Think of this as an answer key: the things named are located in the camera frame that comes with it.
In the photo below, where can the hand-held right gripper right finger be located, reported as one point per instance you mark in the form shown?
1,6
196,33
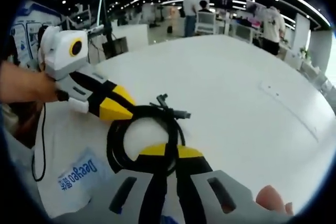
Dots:
191,182

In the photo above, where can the potted plant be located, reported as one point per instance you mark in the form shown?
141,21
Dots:
304,52

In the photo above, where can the white printed cloth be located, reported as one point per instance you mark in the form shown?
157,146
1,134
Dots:
68,171

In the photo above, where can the white office chair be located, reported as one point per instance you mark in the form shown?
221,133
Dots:
206,23
244,32

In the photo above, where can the white table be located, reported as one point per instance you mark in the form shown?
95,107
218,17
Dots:
223,77

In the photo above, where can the person's left hand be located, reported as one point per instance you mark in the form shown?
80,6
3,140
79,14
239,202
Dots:
46,89

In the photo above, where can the computer monitor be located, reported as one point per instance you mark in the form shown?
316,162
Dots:
106,24

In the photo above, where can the row of grey chairs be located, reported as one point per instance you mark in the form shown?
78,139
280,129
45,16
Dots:
312,74

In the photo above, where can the black office chair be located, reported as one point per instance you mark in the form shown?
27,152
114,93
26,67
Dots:
115,48

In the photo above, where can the person's right hand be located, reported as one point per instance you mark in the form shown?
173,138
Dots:
273,199

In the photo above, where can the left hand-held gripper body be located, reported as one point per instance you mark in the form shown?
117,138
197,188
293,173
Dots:
59,51

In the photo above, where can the white blue display board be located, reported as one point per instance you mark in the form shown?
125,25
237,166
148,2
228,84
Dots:
29,35

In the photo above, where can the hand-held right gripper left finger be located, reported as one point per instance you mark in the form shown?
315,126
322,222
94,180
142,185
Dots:
155,176

